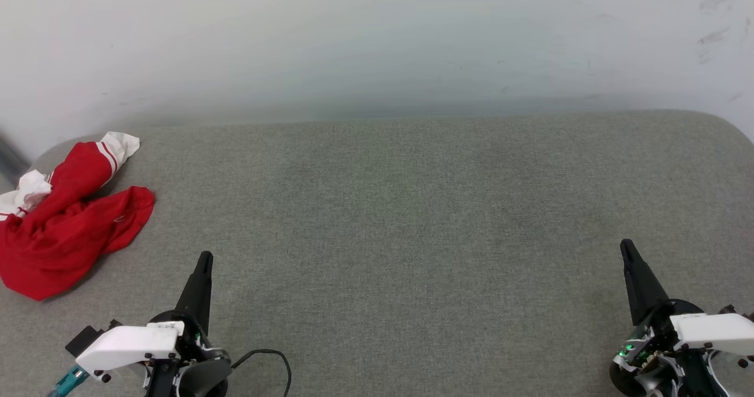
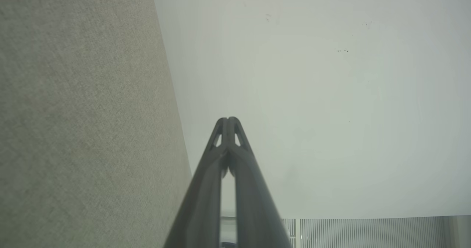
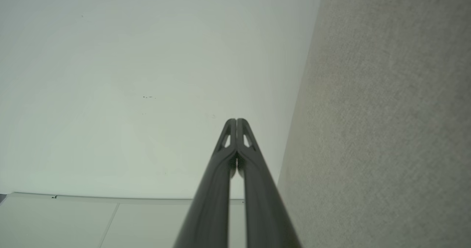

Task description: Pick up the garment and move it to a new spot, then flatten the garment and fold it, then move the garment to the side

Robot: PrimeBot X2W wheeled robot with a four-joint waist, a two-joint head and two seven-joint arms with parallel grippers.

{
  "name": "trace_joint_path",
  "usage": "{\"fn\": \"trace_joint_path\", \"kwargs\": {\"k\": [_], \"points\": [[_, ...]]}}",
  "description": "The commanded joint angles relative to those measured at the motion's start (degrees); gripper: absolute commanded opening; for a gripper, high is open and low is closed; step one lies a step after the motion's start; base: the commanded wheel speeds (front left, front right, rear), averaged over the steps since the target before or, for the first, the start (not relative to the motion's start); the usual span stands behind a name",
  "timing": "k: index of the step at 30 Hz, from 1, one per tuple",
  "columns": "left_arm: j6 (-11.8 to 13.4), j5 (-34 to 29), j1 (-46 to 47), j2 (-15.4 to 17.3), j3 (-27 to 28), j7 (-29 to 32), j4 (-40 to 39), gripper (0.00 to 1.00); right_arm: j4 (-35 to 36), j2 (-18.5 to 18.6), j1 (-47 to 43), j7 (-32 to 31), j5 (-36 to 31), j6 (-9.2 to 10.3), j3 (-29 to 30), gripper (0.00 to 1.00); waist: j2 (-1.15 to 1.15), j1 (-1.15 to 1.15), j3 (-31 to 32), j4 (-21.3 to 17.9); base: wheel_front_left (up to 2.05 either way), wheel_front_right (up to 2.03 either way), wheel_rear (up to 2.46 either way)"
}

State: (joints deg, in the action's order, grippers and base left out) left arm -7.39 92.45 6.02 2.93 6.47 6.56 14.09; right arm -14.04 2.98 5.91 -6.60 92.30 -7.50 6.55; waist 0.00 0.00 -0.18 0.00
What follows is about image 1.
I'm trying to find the red and white t-shirt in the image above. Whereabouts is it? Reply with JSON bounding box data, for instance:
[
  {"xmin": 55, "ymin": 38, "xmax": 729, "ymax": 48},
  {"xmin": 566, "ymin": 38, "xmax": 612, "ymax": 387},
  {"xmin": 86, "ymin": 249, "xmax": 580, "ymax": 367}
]
[{"xmin": 0, "ymin": 132, "xmax": 156, "ymax": 301}]

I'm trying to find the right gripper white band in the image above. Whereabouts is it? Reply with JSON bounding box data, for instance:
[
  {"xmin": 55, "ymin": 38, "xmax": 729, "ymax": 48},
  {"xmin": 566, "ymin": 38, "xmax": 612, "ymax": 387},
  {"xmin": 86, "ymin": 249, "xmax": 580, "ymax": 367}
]
[{"xmin": 610, "ymin": 240, "xmax": 754, "ymax": 397}]

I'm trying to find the left gripper thin black cable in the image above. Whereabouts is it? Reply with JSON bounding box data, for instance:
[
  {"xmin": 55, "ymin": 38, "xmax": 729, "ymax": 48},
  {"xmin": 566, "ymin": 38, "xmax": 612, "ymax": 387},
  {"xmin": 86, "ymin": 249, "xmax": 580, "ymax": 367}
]
[{"xmin": 230, "ymin": 349, "xmax": 293, "ymax": 397}]

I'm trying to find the left teal camera connector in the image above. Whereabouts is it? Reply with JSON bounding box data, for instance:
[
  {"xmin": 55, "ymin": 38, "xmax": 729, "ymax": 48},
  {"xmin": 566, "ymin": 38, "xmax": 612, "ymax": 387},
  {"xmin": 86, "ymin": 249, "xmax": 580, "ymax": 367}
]
[{"xmin": 47, "ymin": 366, "xmax": 90, "ymax": 397}]

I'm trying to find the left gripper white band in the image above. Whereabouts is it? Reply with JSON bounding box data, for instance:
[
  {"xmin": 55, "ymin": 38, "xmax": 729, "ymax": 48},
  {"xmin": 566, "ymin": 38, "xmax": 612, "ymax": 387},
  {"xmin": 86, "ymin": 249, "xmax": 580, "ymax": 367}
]
[{"xmin": 75, "ymin": 252, "xmax": 233, "ymax": 397}]

